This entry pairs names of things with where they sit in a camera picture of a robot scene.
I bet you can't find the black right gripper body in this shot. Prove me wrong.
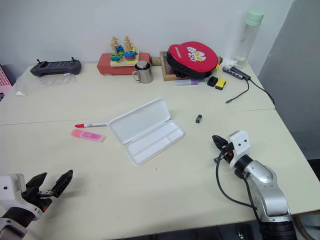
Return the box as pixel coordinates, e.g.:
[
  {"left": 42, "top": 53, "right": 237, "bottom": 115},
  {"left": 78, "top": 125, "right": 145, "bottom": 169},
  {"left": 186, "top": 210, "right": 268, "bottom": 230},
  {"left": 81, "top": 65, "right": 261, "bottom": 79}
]
[{"left": 213, "top": 141, "right": 235, "bottom": 165}]

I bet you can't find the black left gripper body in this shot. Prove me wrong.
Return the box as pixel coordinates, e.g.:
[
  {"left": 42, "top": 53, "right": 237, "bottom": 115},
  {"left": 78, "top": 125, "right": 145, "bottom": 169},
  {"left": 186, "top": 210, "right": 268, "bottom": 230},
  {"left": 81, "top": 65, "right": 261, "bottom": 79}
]
[{"left": 21, "top": 184, "right": 55, "bottom": 214}]

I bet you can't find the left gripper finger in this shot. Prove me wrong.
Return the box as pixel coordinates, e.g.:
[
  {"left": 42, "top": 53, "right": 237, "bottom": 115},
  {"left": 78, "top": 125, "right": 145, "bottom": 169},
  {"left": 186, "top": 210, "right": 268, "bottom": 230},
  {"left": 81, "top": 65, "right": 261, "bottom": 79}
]
[
  {"left": 50, "top": 169, "right": 74, "bottom": 199},
  {"left": 25, "top": 172, "right": 48, "bottom": 195}
]

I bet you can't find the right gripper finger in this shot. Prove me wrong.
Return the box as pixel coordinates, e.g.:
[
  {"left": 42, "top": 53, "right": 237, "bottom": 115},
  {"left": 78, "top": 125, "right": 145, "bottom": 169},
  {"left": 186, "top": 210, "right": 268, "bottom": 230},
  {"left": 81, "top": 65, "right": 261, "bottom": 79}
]
[
  {"left": 213, "top": 139, "right": 228, "bottom": 152},
  {"left": 211, "top": 134, "right": 228, "bottom": 145}
]

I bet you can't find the pink highlighter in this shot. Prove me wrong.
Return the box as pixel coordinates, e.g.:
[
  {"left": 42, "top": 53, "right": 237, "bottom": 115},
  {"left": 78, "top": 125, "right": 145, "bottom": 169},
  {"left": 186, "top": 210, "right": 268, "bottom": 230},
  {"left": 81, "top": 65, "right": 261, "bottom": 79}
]
[{"left": 70, "top": 128, "right": 105, "bottom": 144}]

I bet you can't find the red capped whiteboard marker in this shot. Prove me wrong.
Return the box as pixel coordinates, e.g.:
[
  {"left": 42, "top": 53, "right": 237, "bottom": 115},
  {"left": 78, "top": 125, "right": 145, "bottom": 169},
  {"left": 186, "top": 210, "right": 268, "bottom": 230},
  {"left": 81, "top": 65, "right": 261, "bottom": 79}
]
[{"left": 74, "top": 120, "right": 110, "bottom": 129}]

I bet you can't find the white plastic pencil case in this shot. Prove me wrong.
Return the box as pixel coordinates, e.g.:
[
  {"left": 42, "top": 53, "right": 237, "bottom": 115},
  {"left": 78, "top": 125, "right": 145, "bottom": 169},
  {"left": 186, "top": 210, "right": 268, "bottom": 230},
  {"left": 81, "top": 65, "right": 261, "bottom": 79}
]
[{"left": 108, "top": 97, "right": 186, "bottom": 167}]

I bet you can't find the red black paddle case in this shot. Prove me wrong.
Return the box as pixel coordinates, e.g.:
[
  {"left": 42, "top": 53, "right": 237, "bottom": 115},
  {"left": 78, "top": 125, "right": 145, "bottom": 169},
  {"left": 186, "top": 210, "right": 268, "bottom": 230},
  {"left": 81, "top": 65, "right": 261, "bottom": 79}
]
[{"left": 166, "top": 41, "right": 219, "bottom": 79}]

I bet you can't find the yellow black board eraser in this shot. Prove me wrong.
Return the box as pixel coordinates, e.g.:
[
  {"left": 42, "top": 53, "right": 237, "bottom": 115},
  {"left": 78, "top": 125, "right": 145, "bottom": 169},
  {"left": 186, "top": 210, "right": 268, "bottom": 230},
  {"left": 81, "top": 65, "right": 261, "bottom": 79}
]
[{"left": 214, "top": 77, "right": 228, "bottom": 91}]

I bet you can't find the purple highlighter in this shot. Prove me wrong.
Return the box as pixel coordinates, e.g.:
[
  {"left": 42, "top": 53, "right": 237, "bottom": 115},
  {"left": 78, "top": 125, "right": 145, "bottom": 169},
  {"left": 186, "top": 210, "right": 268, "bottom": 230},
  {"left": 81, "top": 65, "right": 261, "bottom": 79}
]
[{"left": 174, "top": 78, "right": 200, "bottom": 87}]

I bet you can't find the white crumpled tissue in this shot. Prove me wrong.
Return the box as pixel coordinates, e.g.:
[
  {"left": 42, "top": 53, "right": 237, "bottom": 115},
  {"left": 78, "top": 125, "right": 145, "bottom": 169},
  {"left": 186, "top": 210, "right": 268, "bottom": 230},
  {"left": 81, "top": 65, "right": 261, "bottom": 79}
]
[{"left": 221, "top": 57, "right": 239, "bottom": 68}]

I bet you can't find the wooden tray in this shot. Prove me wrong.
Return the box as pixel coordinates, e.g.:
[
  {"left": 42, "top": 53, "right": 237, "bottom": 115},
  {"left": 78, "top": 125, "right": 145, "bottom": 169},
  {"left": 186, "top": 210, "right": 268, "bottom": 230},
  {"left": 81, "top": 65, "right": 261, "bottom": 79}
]
[{"left": 159, "top": 50, "right": 221, "bottom": 82}]

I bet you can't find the grey partition panel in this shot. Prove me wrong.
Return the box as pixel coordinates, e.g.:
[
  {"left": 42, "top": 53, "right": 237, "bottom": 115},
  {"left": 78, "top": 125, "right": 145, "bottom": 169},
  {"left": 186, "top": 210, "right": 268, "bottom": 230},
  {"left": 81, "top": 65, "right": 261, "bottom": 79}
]
[{"left": 258, "top": 0, "right": 320, "bottom": 161}]

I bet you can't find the steel mug with lid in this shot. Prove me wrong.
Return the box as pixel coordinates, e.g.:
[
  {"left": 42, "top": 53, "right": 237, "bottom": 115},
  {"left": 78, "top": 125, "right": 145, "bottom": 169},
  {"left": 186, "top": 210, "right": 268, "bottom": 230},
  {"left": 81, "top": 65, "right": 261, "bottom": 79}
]
[{"left": 131, "top": 60, "right": 154, "bottom": 84}]

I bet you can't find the clear plastic bag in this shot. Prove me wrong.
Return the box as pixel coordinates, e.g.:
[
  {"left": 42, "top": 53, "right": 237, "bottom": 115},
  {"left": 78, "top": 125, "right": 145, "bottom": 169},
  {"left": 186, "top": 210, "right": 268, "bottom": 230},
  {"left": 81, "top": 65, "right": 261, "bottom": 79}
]
[{"left": 15, "top": 73, "right": 76, "bottom": 97}]

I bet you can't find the pink crate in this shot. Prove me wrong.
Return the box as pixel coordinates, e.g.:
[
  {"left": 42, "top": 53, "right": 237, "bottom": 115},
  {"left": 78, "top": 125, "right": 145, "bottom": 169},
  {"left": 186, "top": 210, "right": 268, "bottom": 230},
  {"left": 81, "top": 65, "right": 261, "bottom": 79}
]
[{"left": 0, "top": 63, "right": 14, "bottom": 104}]

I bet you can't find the clear bottle with green lid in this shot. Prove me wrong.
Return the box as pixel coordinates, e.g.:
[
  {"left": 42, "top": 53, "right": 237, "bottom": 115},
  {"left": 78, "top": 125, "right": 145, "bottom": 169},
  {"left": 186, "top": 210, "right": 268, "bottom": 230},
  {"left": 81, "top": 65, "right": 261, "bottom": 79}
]
[{"left": 234, "top": 9, "right": 265, "bottom": 70}]

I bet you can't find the dark grey handheld controller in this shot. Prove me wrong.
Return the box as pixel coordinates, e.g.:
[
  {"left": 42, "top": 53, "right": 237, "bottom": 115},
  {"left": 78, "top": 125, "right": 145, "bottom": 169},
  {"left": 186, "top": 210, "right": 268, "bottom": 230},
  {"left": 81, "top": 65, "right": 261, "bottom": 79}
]
[{"left": 29, "top": 57, "right": 83, "bottom": 78}]

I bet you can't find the red box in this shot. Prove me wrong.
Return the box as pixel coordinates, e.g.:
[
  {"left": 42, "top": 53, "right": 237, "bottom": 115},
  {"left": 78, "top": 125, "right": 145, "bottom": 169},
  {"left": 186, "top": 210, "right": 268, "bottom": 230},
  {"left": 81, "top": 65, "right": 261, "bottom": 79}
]
[{"left": 96, "top": 52, "right": 153, "bottom": 76}]

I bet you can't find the wooden colourful stacking toy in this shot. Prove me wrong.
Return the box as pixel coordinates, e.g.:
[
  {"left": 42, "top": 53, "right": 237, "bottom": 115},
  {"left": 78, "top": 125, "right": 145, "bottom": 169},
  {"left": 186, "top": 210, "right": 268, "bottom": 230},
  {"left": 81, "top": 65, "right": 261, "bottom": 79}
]
[{"left": 108, "top": 35, "right": 140, "bottom": 68}]

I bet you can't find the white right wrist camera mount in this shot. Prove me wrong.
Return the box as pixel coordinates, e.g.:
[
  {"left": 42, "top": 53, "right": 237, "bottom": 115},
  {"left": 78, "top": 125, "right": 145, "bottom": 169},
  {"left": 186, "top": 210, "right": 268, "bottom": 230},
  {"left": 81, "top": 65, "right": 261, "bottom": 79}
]
[{"left": 226, "top": 130, "right": 252, "bottom": 171}]

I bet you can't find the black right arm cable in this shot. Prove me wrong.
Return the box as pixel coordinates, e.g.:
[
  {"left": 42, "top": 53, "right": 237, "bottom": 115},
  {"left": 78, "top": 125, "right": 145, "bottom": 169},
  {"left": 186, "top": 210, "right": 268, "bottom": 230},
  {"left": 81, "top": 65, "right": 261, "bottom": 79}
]
[{"left": 215, "top": 146, "right": 258, "bottom": 211}]

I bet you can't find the grey usb hub with cable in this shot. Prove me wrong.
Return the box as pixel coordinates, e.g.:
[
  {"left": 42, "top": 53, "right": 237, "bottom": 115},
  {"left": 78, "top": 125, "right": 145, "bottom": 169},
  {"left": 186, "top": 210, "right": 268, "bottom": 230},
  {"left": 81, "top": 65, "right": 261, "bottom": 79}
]
[{"left": 221, "top": 65, "right": 276, "bottom": 106}]

